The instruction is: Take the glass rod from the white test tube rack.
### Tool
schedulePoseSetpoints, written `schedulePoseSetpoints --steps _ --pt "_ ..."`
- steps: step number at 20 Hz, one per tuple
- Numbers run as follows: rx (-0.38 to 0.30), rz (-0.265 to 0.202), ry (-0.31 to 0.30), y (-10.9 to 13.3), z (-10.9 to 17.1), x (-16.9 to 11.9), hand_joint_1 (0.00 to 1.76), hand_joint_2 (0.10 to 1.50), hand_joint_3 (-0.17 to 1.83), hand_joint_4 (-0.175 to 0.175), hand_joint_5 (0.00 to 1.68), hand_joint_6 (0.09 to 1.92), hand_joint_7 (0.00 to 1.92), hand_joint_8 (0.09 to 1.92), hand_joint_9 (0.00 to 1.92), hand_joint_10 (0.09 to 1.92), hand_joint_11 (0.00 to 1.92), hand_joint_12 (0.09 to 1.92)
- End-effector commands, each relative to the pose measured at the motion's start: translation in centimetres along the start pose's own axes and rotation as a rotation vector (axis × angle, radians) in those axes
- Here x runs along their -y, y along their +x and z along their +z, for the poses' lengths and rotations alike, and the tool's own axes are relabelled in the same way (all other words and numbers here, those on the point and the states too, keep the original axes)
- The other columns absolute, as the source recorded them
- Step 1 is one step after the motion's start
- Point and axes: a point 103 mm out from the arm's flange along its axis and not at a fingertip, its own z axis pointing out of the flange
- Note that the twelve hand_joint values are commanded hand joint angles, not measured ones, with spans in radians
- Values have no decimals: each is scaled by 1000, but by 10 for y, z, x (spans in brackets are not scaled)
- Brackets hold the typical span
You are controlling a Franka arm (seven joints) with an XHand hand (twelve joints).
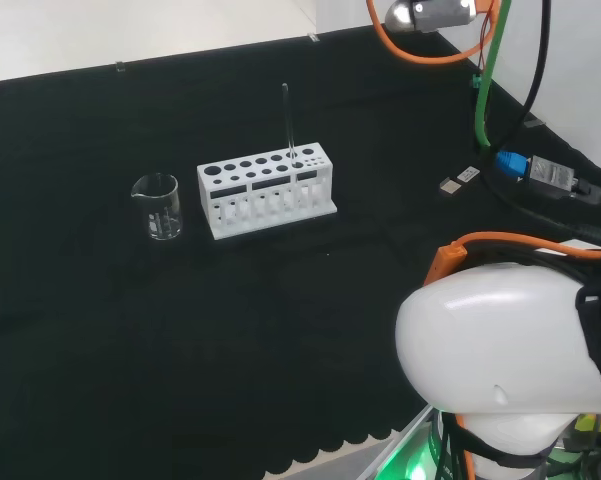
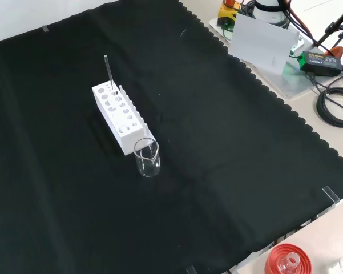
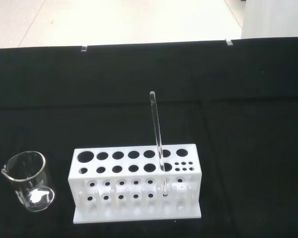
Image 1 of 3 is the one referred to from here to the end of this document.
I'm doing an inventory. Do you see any clear glass rod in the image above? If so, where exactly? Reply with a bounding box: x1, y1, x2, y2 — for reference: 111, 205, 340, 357
281, 82, 299, 169

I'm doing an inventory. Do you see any clear glass beaker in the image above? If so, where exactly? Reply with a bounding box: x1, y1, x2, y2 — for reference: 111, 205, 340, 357
131, 172, 183, 242

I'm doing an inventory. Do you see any grey base plate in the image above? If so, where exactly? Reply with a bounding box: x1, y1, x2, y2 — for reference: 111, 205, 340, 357
358, 403, 446, 480

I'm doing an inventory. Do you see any grey metal wrist housing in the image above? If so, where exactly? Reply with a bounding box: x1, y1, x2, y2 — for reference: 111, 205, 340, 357
383, 0, 481, 34

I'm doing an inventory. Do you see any blue cable plug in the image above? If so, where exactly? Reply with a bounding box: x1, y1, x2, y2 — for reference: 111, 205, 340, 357
495, 151, 531, 177

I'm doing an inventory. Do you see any green cable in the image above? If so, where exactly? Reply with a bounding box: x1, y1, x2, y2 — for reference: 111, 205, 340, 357
473, 0, 514, 149

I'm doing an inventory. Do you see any black plug cable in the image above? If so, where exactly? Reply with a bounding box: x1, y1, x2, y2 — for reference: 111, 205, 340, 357
572, 177, 601, 207

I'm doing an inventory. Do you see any black bench cloth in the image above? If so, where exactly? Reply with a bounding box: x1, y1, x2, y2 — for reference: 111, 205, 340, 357
0, 22, 601, 480

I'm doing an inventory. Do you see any white test tube rack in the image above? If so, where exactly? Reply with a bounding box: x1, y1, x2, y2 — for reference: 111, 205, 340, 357
196, 142, 339, 242

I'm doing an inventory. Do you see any orange cable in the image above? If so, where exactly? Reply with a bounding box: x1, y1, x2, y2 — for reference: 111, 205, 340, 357
423, 230, 601, 301
365, 0, 502, 65

